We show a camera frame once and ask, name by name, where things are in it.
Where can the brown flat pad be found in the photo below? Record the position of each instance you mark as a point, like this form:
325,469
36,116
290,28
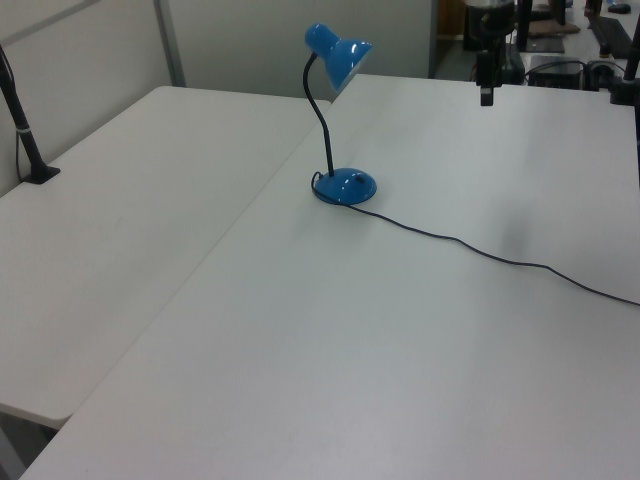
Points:
552,28

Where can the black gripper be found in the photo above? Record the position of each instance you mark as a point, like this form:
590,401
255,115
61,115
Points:
487,67

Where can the black upright post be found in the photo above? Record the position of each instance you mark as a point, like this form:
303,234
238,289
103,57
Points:
524,25

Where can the black electronics box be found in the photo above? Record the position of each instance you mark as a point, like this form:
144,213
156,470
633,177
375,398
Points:
555,74

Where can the blue gooseneck desk lamp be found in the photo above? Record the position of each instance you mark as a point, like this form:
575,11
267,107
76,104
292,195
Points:
345,187

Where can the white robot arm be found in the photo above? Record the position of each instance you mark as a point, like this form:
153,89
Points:
492,22

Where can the black clamp stand pole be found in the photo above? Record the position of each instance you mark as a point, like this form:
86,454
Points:
625,90

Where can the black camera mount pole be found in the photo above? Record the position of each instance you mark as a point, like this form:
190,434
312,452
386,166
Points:
27,145

